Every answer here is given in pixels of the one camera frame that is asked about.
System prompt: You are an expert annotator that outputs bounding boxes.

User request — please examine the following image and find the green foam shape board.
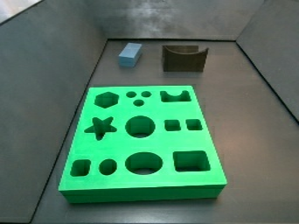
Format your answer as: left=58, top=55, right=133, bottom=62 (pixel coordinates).
left=59, top=86, right=227, bottom=203

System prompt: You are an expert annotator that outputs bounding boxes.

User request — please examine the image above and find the black curved fixture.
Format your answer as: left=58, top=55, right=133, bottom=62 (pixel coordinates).
left=163, top=45, right=210, bottom=72

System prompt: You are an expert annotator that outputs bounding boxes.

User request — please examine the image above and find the blue rectangular block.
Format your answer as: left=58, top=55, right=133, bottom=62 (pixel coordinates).
left=118, top=43, right=143, bottom=67

